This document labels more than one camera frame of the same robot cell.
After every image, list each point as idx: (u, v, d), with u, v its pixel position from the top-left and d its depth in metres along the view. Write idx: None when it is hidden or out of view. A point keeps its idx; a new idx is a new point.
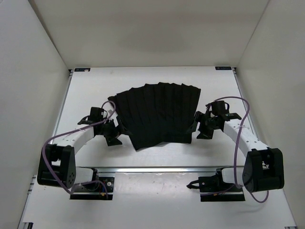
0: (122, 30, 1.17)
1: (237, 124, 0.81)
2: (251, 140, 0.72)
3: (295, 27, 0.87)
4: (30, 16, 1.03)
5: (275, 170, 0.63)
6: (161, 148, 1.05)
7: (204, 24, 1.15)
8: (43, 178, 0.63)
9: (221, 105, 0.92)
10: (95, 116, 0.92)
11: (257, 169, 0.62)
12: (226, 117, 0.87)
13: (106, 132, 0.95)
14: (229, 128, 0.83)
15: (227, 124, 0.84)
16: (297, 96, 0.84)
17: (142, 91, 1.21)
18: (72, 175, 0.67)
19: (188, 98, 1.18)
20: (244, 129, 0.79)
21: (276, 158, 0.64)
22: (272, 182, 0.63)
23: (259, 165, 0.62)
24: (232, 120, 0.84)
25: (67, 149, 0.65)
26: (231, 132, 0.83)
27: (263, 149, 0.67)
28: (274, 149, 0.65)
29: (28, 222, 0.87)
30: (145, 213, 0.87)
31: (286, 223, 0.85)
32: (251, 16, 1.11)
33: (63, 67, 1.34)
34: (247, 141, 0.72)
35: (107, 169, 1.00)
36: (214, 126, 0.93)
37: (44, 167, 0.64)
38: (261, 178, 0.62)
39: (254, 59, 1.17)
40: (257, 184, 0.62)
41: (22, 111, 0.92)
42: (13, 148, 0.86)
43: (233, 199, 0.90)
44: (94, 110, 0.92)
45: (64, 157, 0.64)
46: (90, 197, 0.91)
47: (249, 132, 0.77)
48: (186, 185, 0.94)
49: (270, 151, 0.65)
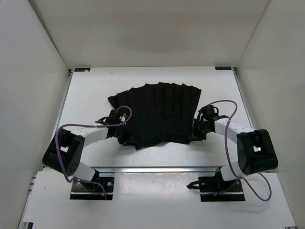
0: (122, 30, 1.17)
1: (226, 120, 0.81)
2: (240, 128, 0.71)
3: (295, 27, 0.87)
4: (30, 17, 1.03)
5: (267, 150, 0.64)
6: (160, 149, 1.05)
7: (204, 24, 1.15)
8: (48, 159, 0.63)
9: (211, 110, 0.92)
10: (113, 119, 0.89)
11: (248, 150, 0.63)
12: (215, 118, 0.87)
13: (119, 135, 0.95)
14: (219, 126, 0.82)
15: (217, 124, 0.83)
16: (297, 96, 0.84)
17: (142, 91, 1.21)
18: (74, 165, 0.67)
19: (188, 98, 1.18)
20: (232, 122, 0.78)
21: (264, 139, 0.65)
22: (267, 164, 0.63)
23: (249, 145, 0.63)
24: (221, 119, 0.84)
25: (79, 138, 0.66)
26: (221, 130, 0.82)
27: (250, 132, 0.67)
28: (261, 130, 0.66)
29: (29, 222, 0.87)
30: (145, 213, 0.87)
31: (286, 223, 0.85)
32: (251, 16, 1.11)
33: (63, 67, 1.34)
34: (235, 129, 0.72)
35: (107, 168, 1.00)
36: (207, 129, 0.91)
37: (52, 148, 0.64)
38: (257, 161, 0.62)
39: (255, 59, 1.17)
40: (251, 165, 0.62)
41: (22, 111, 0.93)
42: (13, 148, 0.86)
43: (233, 199, 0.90)
44: (113, 113, 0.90)
45: (74, 144, 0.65)
46: (90, 197, 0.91)
47: (238, 124, 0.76)
48: (186, 185, 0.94)
49: (259, 133, 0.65)
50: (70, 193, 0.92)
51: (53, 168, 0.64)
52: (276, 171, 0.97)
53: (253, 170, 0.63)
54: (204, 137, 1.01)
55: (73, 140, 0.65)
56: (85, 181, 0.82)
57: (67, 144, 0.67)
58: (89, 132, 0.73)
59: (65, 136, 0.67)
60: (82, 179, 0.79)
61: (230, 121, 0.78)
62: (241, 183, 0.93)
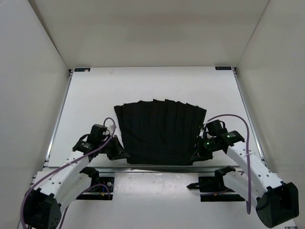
0: (122, 30, 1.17)
1: (243, 150, 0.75)
2: (264, 174, 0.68)
3: (295, 27, 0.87)
4: (31, 17, 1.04)
5: (291, 204, 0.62)
6: None
7: (204, 24, 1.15)
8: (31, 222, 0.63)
9: (218, 125, 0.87)
10: (95, 135, 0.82)
11: (274, 210, 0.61)
12: (228, 139, 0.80)
13: (107, 150, 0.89)
14: (235, 155, 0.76)
15: (231, 150, 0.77)
16: (297, 96, 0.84)
17: (149, 108, 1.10)
18: (55, 221, 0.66)
19: (190, 119, 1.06)
20: (252, 156, 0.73)
21: (292, 194, 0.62)
22: (288, 215, 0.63)
23: (276, 203, 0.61)
24: (237, 145, 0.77)
25: (49, 201, 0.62)
26: (237, 160, 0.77)
27: (277, 185, 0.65)
28: (288, 183, 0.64)
29: (29, 222, 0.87)
30: (145, 213, 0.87)
31: (287, 223, 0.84)
32: (251, 16, 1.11)
33: (63, 67, 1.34)
34: (259, 176, 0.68)
35: (107, 169, 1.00)
36: (216, 147, 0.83)
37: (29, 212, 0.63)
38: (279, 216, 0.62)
39: (255, 59, 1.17)
40: (275, 220, 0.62)
41: (22, 111, 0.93)
42: (14, 148, 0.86)
43: (233, 199, 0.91)
44: (95, 130, 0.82)
45: (44, 208, 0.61)
46: (90, 197, 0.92)
47: (259, 161, 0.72)
48: (186, 185, 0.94)
49: (284, 186, 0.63)
50: None
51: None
52: (276, 171, 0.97)
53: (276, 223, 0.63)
54: (210, 156, 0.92)
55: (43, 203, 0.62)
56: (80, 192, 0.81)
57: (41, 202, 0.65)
58: (63, 180, 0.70)
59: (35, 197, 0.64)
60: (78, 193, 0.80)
61: (250, 156, 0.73)
62: None
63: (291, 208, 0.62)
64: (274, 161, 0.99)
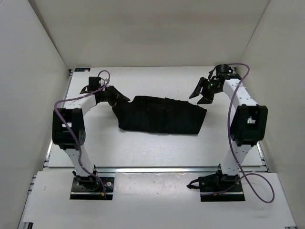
0: (122, 30, 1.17)
1: (236, 83, 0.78)
2: (245, 98, 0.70)
3: (295, 26, 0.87)
4: (31, 17, 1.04)
5: (259, 126, 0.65)
6: (161, 148, 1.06)
7: (203, 24, 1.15)
8: (56, 138, 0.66)
9: (225, 68, 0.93)
10: (94, 85, 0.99)
11: (241, 122, 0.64)
12: (227, 76, 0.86)
13: (107, 99, 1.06)
14: (228, 88, 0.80)
15: (226, 83, 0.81)
16: (297, 96, 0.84)
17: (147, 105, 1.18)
18: (82, 134, 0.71)
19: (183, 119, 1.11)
20: (242, 87, 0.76)
21: (262, 114, 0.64)
22: (255, 135, 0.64)
23: (245, 116, 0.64)
24: (232, 80, 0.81)
25: (77, 109, 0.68)
26: (229, 92, 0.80)
27: (252, 106, 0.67)
28: (261, 106, 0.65)
29: (28, 222, 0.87)
30: (145, 213, 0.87)
31: (286, 223, 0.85)
32: (251, 15, 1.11)
33: (63, 67, 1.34)
34: (240, 98, 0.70)
35: (105, 168, 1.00)
36: (219, 86, 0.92)
37: (57, 127, 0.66)
38: (246, 130, 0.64)
39: (255, 59, 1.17)
40: (239, 134, 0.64)
41: (22, 110, 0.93)
42: (14, 147, 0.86)
43: (233, 199, 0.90)
44: (93, 80, 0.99)
45: (74, 118, 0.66)
46: (90, 197, 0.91)
47: (245, 91, 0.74)
48: (186, 185, 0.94)
49: (258, 108, 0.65)
50: (70, 193, 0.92)
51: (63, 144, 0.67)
52: (276, 171, 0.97)
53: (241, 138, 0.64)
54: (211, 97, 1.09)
55: (71, 114, 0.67)
56: (87, 172, 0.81)
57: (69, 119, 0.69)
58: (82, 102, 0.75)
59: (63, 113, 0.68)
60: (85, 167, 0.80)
61: (240, 87, 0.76)
62: (241, 183, 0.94)
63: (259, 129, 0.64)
64: (274, 160, 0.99)
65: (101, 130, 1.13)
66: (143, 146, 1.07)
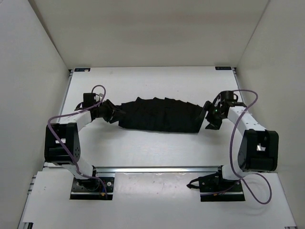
0: (122, 30, 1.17)
1: (241, 109, 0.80)
2: (252, 124, 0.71)
3: (295, 26, 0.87)
4: (31, 17, 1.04)
5: (270, 151, 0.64)
6: (160, 148, 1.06)
7: (203, 24, 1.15)
8: (51, 155, 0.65)
9: (230, 96, 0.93)
10: (89, 100, 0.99)
11: (250, 147, 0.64)
12: (232, 104, 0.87)
13: (102, 114, 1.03)
14: (233, 114, 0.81)
15: (231, 110, 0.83)
16: (297, 96, 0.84)
17: (147, 104, 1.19)
18: (77, 150, 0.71)
19: (184, 116, 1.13)
20: (248, 114, 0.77)
21: (272, 140, 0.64)
22: (266, 163, 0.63)
23: (253, 141, 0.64)
24: (237, 107, 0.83)
25: (71, 125, 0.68)
26: (234, 119, 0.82)
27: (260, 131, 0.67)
28: (270, 131, 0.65)
29: (28, 222, 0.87)
30: (145, 213, 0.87)
31: (287, 223, 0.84)
32: (251, 15, 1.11)
33: (63, 67, 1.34)
34: (247, 123, 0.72)
35: (104, 168, 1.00)
36: (222, 113, 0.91)
37: (51, 143, 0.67)
38: (256, 157, 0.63)
39: (255, 59, 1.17)
40: (249, 161, 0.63)
41: (22, 110, 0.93)
42: (14, 147, 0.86)
43: (233, 199, 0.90)
44: (87, 97, 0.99)
45: (67, 132, 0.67)
46: (90, 197, 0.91)
47: (251, 117, 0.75)
48: (186, 185, 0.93)
49: (267, 133, 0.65)
50: (70, 193, 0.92)
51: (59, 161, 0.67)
52: (276, 172, 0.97)
53: (251, 165, 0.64)
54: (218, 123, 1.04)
55: (66, 130, 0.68)
56: (86, 177, 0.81)
57: (62, 134, 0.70)
58: (77, 118, 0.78)
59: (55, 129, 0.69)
60: (84, 173, 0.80)
61: (246, 113, 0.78)
62: (240, 183, 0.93)
63: (269, 155, 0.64)
64: None
65: (101, 131, 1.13)
66: (143, 146, 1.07)
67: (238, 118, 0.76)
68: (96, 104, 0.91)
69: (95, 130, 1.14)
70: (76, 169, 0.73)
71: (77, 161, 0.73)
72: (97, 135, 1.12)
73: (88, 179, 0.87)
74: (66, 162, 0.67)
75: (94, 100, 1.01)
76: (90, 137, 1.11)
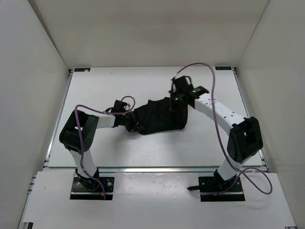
0: (122, 30, 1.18)
1: (208, 99, 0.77)
2: (228, 115, 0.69)
3: (295, 26, 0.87)
4: (31, 17, 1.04)
5: (256, 136, 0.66)
6: (160, 148, 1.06)
7: (203, 24, 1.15)
8: (65, 136, 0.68)
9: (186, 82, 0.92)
10: (118, 109, 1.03)
11: (239, 142, 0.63)
12: (194, 93, 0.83)
13: (126, 122, 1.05)
14: (202, 106, 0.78)
15: (198, 102, 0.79)
16: (297, 96, 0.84)
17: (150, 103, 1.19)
18: (88, 141, 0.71)
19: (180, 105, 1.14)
20: (216, 103, 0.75)
21: (254, 128, 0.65)
22: (255, 147, 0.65)
23: (241, 136, 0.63)
24: (202, 97, 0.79)
25: (93, 117, 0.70)
26: (205, 110, 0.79)
27: (240, 121, 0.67)
28: (250, 118, 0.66)
29: (28, 222, 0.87)
30: (145, 213, 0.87)
31: (286, 223, 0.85)
32: (251, 15, 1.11)
33: (63, 67, 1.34)
34: (224, 117, 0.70)
35: (107, 169, 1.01)
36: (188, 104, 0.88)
37: (69, 126, 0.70)
38: (247, 148, 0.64)
39: (255, 59, 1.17)
40: (243, 155, 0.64)
41: (22, 110, 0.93)
42: (14, 147, 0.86)
43: (233, 199, 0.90)
44: (117, 103, 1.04)
45: (88, 120, 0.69)
46: (91, 197, 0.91)
47: (223, 107, 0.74)
48: (187, 187, 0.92)
49: (247, 121, 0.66)
50: (70, 193, 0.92)
51: (69, 145, 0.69)
52: (276, 171, 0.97)
53: (245, 156, 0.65)
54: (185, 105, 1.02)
55: (87, 119, 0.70)
56: (87, 175, 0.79)
57: (84, 123, 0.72)
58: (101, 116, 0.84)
59: (79, 116, 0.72)
60: (85, 170, 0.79)
61: (215, 102, 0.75)
62: (241, 183, 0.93)
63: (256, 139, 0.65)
64: (274, 160, 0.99)
65: (112, 135, 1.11)
66: (143, 146, 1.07)
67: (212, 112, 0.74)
68: (126, 112, 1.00)
69: (105, 129, 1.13)
70: (80, 161, 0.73)
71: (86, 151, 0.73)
72: (110, 139, 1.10)
73: (89, 179, 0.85)
74: (76, 147, 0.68)
75: (123, 109, 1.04)
76: (100, 139, 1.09)
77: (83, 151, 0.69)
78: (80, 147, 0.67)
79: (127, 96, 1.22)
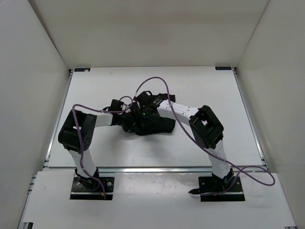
0: (122, 29, 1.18)
1: (167, 104, 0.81)
2: (186, 110, 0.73)
3: (295, 26, 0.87)
4: (31, 17, 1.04)
5: (213, 121, 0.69)
6: (160, 148, 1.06)
7: (203, 24, 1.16)
8: (64, 137, 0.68)
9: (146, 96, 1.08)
10: (115, 108, 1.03)
11: (200, 130, 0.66)
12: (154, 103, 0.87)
13: (123, 122, 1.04)
14: (165, 112, 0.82)
15: (160, 109, 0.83)
16: (297, 96, 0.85)
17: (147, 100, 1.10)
18: (88, 140, 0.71)
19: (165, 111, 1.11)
20: (174, 104, 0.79)
21: (209, 114, 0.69)
22: (217, 130, 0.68)
23: (198, 124, 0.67)
24: (162, 103, 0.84)
25: (91, 116, 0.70)
26: (168, 115, 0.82)
27: (196, 112, 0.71)
28: (203, 107, 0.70)
29: (28, 222, 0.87)
30: (144, 213, 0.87)
31: (287, 223, 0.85)
32: (251, 15, 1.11)
33: (63, 67, 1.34)
34: (182, 113, 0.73)
35: (107, 168, 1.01)
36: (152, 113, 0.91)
37: (67, 126, 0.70)
38: (209, 133, 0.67)
39: (255, 59, 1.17)
40: (209, 140, 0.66)
41: (23, 110, 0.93)
42: (14, 147, 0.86)
43: (233, 199, 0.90)
44: (115, 102, 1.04)
45: (86, 120, 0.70)
46: (90, 197, 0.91)
47: (180, 105, 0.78)
48: (188, 189, 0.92)
49: (202, 110, 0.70)
50: (70, 193, 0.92)
51: (68, 145, 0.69)
52: (276, 171, 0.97)
53: (212, 141, 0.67)
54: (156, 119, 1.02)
55: (86, 119, 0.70)
56: (88, 174, 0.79)
57: (81, 122, 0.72)
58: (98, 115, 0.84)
59: (77, 116, 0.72)
60: (86, 169, 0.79)
61: (173, 104, 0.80)
62: (241, 183, 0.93)
63: (214, 123, 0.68)
64: (274, 160, 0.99)
65: (111, 134, 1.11)
66: (143, 146, 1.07)
67: (172, 113, 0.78)
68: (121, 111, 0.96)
69: (104, 129, 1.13)
70: (80, 160, 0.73)
71: (86, 150, 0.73)
72: (109, 138, 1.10)
73: (89, 179, 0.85)
74: (76, 147, 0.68)
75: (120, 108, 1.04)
76: (99, 139, 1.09)
77: (84, 150, 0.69)
78: (80, 147, 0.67)
79: (125, 96, 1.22)
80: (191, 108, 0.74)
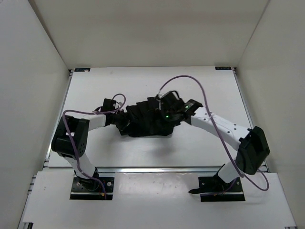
0: (122, 30, 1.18)
1: (205, 114, 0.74)
2: (232, 129, 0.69)
3: (295, 26, 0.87)
4: (31, 17, 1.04)
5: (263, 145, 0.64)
6: (160, 148, 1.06)
7: (203, 24, 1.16)
8: (56, 144, 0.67)
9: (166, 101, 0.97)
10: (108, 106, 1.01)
11: (252, 158, 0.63)
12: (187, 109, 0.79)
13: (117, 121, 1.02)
14: (202, 123, 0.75)
15: (195, 119, 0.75)
16: (297, 96, 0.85)
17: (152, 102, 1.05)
18: (82, 145, 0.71)
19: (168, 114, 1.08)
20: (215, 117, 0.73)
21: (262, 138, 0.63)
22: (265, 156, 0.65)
23: (251, 151, 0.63)
24: (199, 112, 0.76)
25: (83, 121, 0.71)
26: (204, 126, 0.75)
27: (246, 133, 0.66)
28: (255, 128, 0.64)
29: (28, 222, 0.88)
30: (144, 213, 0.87)
31: (287, 223, 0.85)
32: (251, 16, 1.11)
33: (63, 67, 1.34)
34: (228, 131, 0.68)
35: (107, 168, 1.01)
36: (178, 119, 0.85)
37: (59, 134, 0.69)
38: (259, 161, 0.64)
39: (255, 59, 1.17)
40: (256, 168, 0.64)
41: (22, 110, 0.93)
42: (14, 147, 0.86)
43: (233, 199, 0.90)
44: (106, 101, 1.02)
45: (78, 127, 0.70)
46: (90, 197, 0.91)
47: (222, 119, 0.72)
48: (188, 189, 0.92)
49: (253, 133, 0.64)
50: (70, 193, 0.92)
51: (63, 153, 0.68)
52: (276, 171, 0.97)
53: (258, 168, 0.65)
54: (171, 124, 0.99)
55: (77, 125, 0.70)
56: (86, 176, 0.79)
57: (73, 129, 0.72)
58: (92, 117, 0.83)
59: (69, 121, 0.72)
60: (84, 171, 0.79)
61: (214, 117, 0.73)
62: (241, 183, 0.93)
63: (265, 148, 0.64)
64: (274, 160, 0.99)
65: (109, 135, 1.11)
66: (143, 146, 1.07)
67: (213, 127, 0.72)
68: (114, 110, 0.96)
69: (103, 129, 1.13)
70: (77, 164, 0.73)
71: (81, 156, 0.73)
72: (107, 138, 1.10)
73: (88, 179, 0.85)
74: (70, 154, 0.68)
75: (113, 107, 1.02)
76: (98, 140, 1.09)
77: (78, 157, 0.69)
78: (75, 153, 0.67)
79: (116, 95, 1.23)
80: (236, 126, 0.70)
